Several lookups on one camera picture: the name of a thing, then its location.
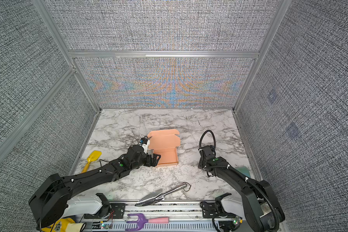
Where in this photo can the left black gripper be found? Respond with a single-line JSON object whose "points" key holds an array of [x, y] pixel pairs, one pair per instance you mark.
{"points": [[154, 163]]}

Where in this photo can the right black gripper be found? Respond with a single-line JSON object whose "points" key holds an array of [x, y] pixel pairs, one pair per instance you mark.
{"points": [[199, 164]]}

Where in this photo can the pink paper box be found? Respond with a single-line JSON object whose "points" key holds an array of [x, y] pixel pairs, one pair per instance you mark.
{"points": [[165, 143]]}

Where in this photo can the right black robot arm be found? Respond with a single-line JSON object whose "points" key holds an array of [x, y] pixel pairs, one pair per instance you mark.
{"points": [[261, 207]]}

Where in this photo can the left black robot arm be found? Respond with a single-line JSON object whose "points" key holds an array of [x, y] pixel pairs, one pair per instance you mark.
{"points": [[48, 203]]}

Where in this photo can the teal sponge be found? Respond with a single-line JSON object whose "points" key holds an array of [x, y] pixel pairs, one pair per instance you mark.
{"points": [[244, 170]]}

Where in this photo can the metal garden trowel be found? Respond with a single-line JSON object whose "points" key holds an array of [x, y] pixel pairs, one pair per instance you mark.
{"points": [[158, 195]]}

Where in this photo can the purple pink hand rake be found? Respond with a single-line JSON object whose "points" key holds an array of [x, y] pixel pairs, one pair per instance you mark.
{"points": [[142, 221]]}

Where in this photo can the yellow black work glove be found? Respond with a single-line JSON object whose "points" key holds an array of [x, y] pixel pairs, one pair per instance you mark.
{"points": [[65, 225]]}

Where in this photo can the yellow handled tool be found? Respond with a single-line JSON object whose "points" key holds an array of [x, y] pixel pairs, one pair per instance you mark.
{"points": [[91, 158]]}

